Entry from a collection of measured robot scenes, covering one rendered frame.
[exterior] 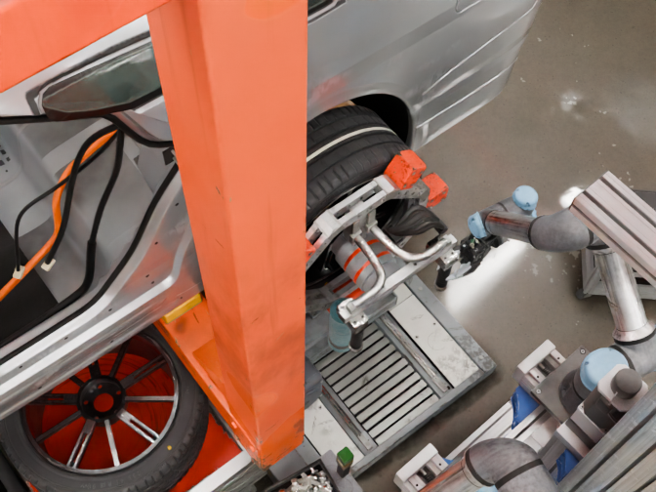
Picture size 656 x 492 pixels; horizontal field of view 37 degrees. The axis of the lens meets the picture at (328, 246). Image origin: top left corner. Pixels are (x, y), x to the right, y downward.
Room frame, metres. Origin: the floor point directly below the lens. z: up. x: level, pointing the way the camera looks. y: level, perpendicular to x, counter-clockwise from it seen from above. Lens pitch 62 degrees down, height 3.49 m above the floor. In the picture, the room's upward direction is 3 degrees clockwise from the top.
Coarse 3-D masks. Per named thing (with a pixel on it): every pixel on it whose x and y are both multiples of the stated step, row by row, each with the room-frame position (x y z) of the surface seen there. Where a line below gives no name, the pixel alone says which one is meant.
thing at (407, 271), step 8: (456, 240) 1.35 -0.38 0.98; (448, 248) 1.33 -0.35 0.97; (432, 256) 1.30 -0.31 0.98; (408, 264) 1.27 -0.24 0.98; (416, 264) 1.27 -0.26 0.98; (424, 264) 1.27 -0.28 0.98; (400, 272) 1.24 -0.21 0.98; (408, 272) 1.24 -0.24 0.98; (416, 272) 1.25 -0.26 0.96; (392, 280) 1.21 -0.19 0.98; (400, 280) 1.21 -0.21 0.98; (384, 288) 1.18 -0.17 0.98; (392, 288) 1.19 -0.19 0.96; (376, 296) 1.16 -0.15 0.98; (368, 304) 1.13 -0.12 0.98; (344, 312) 1.10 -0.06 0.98; (344, 320) 1.08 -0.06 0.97
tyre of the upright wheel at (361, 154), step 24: (312, 120) 1.61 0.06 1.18; (336, 120) 1.63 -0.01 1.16; (360, 120) 1.66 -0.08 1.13; (312, 144) 1.53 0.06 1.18; (336, 144) 1.54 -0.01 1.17; (360, 144) 1.55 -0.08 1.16; (384, 144) 1.58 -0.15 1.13; (312, 168) 1.45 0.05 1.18; (336, 168) 1.45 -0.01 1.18; (360, 168) 1.47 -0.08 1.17; (384, 168) 1.52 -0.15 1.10; (312, 192) 1.38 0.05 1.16; (336, 192) 1.40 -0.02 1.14; (312, 216) 1.35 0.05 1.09; (312, 288) 1.35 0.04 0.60
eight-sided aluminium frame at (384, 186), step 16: (384, 176) 1.48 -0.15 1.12; (368, 192) 1.43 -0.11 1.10; (384, 192) 1.42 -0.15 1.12; (400, 192) 1.45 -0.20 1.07; (416, 192) 1.50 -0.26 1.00; (336, 208) 1.36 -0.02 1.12; (368, 208) 1.37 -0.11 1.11; (320, 224) 1.31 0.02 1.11; (336, 224) 1.31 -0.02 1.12; (320, 240) 1.27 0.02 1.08; (320, 288) 1.34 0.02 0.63; (352, 288) 1.35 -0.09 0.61; (320, 304) 1.27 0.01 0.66
